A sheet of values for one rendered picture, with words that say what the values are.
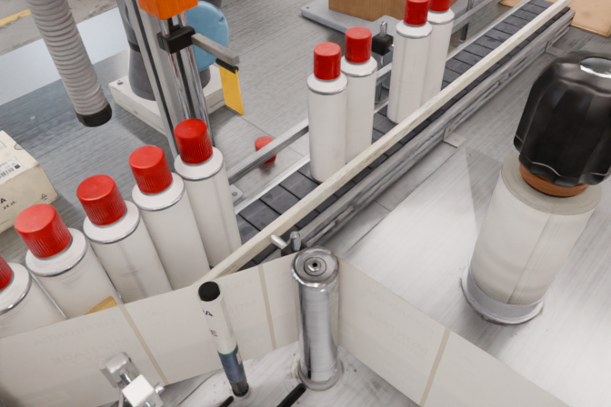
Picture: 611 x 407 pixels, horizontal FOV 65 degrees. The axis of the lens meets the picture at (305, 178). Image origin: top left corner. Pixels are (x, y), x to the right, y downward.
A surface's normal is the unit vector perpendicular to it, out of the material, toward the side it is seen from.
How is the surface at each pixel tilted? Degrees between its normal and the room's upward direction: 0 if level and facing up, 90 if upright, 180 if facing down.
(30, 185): 90
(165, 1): 90
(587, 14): 0
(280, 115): 0
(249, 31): 0
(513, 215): 90
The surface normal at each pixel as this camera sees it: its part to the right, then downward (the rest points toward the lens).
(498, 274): -0.71, 0.50
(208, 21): 0.46, 0.68
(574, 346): -0.04, -0.71
